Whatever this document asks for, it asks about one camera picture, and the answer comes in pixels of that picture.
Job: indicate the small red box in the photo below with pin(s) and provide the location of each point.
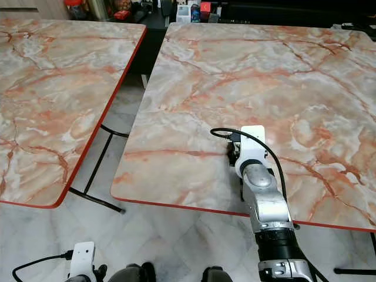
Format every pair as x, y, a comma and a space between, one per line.
205, 7

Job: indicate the red lidded plastic jar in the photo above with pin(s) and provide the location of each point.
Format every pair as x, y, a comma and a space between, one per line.
76, 9

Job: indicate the small white box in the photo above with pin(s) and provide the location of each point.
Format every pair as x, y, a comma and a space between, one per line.
183, 14

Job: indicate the small red packet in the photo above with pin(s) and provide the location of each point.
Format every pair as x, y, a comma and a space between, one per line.
123, 15

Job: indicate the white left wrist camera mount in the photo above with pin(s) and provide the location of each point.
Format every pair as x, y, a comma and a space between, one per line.
82, 257

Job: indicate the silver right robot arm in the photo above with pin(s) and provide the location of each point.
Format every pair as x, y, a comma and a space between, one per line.
267, 202

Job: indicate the black metal table frame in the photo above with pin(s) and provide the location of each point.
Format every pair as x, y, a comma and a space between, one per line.
358, 271
94, 170

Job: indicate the shiny metal canister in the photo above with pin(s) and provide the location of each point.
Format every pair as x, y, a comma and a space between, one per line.
100, 9

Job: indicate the dark robot leg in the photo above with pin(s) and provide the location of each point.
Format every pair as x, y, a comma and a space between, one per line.
134, 273
220, 275

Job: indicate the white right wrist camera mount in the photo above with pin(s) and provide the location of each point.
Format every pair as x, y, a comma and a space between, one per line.
252, 147

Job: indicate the dark right robot leg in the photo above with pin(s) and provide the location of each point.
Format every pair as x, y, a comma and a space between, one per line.
220, 275

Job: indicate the dark left robot leg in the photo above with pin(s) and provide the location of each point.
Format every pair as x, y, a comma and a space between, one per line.
134, 273

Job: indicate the small blue box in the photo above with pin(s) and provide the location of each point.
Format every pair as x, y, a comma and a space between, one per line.
195, 13

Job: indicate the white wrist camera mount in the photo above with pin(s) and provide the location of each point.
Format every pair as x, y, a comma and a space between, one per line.
252, 147
82, 257

